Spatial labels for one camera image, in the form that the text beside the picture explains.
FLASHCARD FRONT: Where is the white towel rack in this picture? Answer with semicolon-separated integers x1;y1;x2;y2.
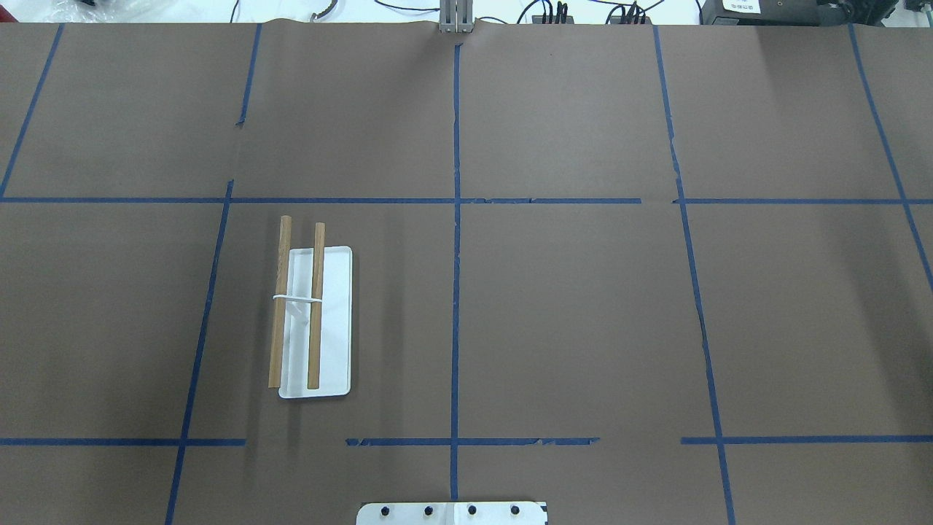
268;215;354;401

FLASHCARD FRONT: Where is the brown paper table cover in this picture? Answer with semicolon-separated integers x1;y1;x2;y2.
2;20;931;524

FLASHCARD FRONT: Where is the black usb hub left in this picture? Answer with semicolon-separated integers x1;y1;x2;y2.
526;1;574;26

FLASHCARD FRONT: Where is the black usb hub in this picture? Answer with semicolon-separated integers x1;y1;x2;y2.
604;2;649;26
526;1;574;26

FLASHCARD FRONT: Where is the black usb hub right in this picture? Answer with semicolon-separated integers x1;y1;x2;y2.
604;2;649;26

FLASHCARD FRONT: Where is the black device with label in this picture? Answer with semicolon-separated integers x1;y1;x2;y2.
700;1;898;27

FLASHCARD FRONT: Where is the aluminium frame post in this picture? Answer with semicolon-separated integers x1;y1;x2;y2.
439;0;475;34

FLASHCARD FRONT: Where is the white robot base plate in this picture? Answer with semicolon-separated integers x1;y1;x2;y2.
356;501;549;524

